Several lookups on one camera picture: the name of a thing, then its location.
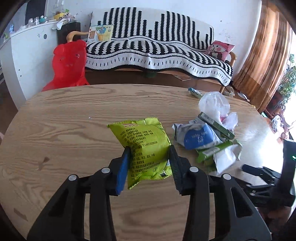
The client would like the white green torn package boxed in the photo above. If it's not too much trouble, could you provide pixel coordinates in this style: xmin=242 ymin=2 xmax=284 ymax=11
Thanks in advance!
xmin=196 ymin=140 xmax=242 ymax=175

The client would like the dark green box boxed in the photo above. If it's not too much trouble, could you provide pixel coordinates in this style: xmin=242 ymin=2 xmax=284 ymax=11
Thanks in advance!
xmin=198 ymin=112 xmax=235 ymax=140

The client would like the blue white wipes pack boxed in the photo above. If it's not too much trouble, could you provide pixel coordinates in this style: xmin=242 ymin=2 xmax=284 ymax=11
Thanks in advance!
xmin=172 ymin=118 xmax=226 ymax=150

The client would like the clear plastic bag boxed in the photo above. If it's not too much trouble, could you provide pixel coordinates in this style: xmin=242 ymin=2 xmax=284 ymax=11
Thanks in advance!
xmin=199 ymin=91 xmax=238 ymax=132

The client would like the yellow-green snack bag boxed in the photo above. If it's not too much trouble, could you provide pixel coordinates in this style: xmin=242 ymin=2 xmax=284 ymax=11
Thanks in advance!
xmin=107 ymin=117 xmax=172 ymax=189

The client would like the brown curtain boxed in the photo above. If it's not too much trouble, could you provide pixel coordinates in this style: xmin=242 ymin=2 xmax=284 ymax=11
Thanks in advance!
xmin=233 ymin=1 xmax=292 ymax=113

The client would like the small green wrapper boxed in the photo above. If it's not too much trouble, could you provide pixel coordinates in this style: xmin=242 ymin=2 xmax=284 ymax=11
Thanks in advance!
xmin=188 ymin=87 xmax=203 ymax=99

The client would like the pink cartoon cushion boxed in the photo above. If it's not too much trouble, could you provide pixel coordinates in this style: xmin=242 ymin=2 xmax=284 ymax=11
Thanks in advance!
xmin=205 ymin=41 xmax=235 ymax=61

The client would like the red plastic child chair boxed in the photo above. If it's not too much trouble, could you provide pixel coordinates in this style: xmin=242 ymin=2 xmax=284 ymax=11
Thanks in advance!
xmin=42 ymin=40 xmax=89 ymax=91

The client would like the white cabinet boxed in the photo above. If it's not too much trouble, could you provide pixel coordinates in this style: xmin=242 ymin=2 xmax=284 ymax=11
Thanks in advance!
xmin=1 ymin=22 xmax=58 ymax=108

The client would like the black white striped sofa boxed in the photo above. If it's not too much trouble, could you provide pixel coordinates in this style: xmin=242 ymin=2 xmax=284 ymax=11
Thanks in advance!
xmin=86 ymin=7 xmax=233 ymax=86

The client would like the black speaker box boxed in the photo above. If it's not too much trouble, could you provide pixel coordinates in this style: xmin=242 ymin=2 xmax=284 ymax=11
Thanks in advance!
xmin=57 ymin=21 xmax=81 ymax=45

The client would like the children picture book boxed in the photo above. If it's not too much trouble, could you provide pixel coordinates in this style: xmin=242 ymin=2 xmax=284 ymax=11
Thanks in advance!
xmin=87 ymin=25 xmax=113 ymax=43

